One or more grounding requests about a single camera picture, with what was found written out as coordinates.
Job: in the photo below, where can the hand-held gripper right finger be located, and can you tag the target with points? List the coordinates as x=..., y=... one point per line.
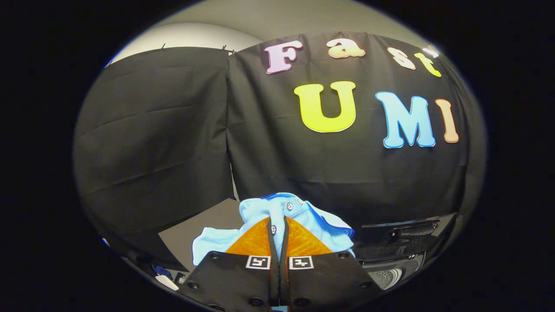
x=325, y=281

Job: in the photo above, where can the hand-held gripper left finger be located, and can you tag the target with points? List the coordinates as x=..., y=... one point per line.
x=234, y=281

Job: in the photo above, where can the light blue shirt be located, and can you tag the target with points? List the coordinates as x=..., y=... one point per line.
x=260, y=210

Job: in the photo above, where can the beige cabinet with dark top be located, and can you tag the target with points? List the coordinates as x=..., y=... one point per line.
x=199, y=225

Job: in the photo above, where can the black backdrop cloth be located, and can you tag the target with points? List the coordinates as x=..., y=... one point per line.
x=164, y=130

